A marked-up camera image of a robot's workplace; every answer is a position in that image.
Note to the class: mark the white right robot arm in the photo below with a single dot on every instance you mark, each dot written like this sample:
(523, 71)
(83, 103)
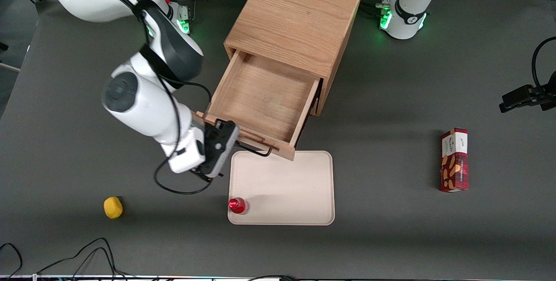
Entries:
(143, 107)

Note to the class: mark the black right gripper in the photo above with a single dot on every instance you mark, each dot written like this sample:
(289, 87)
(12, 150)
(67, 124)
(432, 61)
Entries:
(209, 134)

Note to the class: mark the yellow lemon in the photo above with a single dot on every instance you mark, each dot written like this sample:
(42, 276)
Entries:
(113, 208)

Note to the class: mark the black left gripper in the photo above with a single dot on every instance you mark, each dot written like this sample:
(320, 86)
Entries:
(529, 95)

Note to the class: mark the wooden drawer cabinet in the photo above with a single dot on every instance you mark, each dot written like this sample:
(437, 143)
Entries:
(295, 11)

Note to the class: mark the beige plastic tray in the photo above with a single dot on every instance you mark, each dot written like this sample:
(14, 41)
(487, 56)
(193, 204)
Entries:
(282, 185)

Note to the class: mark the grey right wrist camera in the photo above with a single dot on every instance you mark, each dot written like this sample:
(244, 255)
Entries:
(223, 150)

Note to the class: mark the wooden drawer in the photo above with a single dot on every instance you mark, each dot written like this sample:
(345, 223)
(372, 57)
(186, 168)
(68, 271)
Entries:
(260, 94)

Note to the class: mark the red cookie box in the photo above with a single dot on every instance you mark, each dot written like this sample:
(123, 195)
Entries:
(455, 163)

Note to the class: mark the red capped bottle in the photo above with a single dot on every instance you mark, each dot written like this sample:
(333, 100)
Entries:
(236, 205)

